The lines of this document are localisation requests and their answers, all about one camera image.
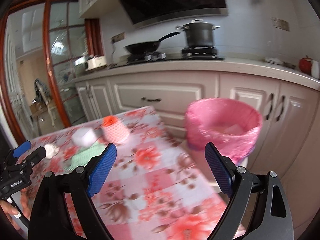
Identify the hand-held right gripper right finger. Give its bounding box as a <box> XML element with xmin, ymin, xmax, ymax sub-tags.
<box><xmin>204</xmin><ymin>142</ymin><xmax>294</xmax><ymax>240</ymax></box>

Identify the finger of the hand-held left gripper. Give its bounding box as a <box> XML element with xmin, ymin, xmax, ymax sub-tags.
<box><xmin>5</xmin><ymin>141</ymin><xmax>32</xmax><ymax>166</ymax></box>
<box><xmin>17</xmin><ymin>146</ymin><xmax>48</xmax><ymax>173</ymax></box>

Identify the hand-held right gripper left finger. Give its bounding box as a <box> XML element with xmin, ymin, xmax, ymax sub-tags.
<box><xmin>27</xmin><ymin>142</ymin><xmax>118</xmax><ymax>240</ymax></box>

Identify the white tissue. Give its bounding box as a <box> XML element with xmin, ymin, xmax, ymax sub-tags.
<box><xmin>44</xmin><ymin>144</ymin><xmax>60</xmax><ymax>159</ymax></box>

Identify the white trash bin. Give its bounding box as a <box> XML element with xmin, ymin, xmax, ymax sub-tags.
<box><xmin>232</xmin><ymin>152</ymin><xmax>251</xmax><ymax>170</ymax></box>

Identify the pink-lined trash bin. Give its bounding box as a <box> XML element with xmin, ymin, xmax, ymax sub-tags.
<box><xmin>185</xmin><ymin>98</ymin><xmax>263</xmax><ymax>163</ymax></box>

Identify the person's left hand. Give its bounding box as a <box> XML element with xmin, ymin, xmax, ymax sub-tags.
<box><xmin>0</xmin><ymin>189</ymin><xmax>31</xmax><ymax>228</ymax></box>

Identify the green wavy striped cloth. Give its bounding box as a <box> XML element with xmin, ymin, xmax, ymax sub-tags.
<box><xmin>64</xmin><ymin>142</ymin><xmax>107</xmax><ymax>172</ymax></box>

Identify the white sponge block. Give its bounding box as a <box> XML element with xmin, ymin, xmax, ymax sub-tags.
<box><xmin>72</xmin><ymin>127</ymin><xmax>98</xmax><ymax>147</ymax></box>

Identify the pink foam net orange top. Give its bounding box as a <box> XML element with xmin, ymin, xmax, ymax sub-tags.
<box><xmin>101</xmin><ymin>116</ymin><xmax>130</xmax><ymax>145</ymax></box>

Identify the white chair with cloth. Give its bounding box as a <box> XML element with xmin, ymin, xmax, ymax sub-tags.
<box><xmin>34</xmin><ymin>78</ymin><xmax>57</xmax><ymax>128</ymax></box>

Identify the grey kitchen base cabinet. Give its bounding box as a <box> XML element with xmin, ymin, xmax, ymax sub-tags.
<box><xmin>72</xmin><ymin>67</ymin><xmax>320</xmax><ymax>180</ymax></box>

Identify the red wooden glass door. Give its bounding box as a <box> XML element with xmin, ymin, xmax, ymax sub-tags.
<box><xmin>0</xmin><ymin>0</ymin><xmax>105</xmax><ymax>140</ymax></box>

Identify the white kitchen appliance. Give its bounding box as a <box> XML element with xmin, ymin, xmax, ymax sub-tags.
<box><xmin>84</xmin><ymin>54</ymin><xmax>108</xmax><ymax>71</ymax></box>

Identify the black gas stove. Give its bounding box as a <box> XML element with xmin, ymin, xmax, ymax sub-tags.
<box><xmin>110</xmin><ymin>46</ymin><xmax>225</xmax><ymax>68</ymax></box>

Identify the black frying pan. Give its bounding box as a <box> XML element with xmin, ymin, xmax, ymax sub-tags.
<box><xmin>124</xmin><ymin>31</ymin><xmax>181</xmax><ymax>55</ymax></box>

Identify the black pot with lid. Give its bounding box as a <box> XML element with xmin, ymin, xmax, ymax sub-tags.
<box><xmin>176</xmin><ymin>19</ymin><xmax>221</xmax><ymax>48</ymax></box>

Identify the red apple shaped jar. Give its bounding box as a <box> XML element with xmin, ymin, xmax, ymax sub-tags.
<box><xmin>299</xmin><ymin>56</ymin><xmax>313</xmax><ymax>74</ymax></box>

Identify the white jar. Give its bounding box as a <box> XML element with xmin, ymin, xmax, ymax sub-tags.
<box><xmin>311</xmin><ymin>60</ymin><xmax>320</xmax><ymax>79</ymax></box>

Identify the black range hood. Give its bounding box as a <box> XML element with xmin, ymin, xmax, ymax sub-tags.
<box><xmin>109</xmin><ymin>0</ymin><xmax>228</xmax><ymax>29</ymax></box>

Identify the wall power outlet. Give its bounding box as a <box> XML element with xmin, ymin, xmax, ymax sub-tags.
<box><xmin>111</xmin><ymin>32</ymin><xmax>125</xmax><ymax>43</ymax></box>
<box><xmin>272</xmin><ymin>17</ymin><xmax>290</xmax><ymax>32</ymax></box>

